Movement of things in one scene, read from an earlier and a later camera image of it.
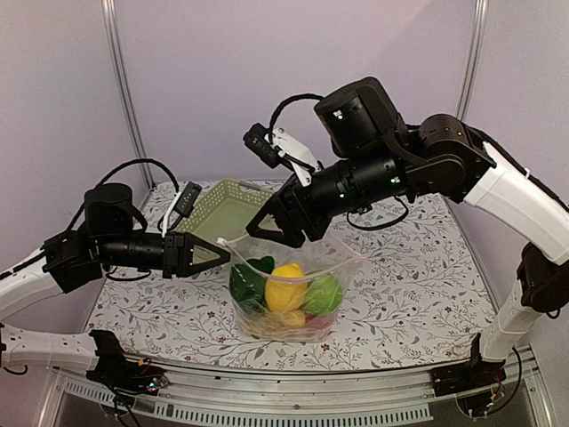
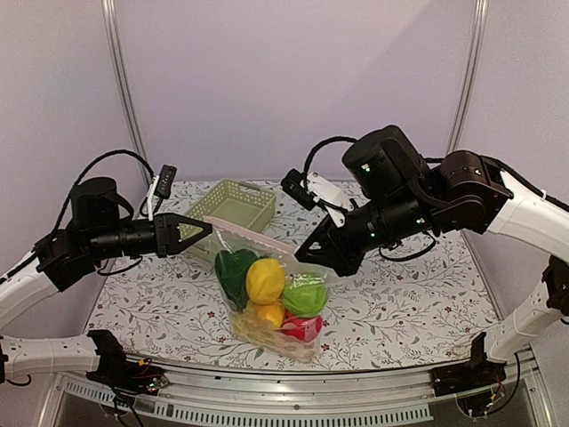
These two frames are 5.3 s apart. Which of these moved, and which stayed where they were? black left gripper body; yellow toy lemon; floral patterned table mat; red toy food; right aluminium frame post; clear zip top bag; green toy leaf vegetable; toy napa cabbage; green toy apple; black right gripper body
Moved: clear zip top bag; toy napa cabbage; yellow toy lemon; green toy leaf vegetable; black right gripper body; green toy apple; red toy food; black left gripper body
Stayed: floral patterned table mat; right aluminium frame post
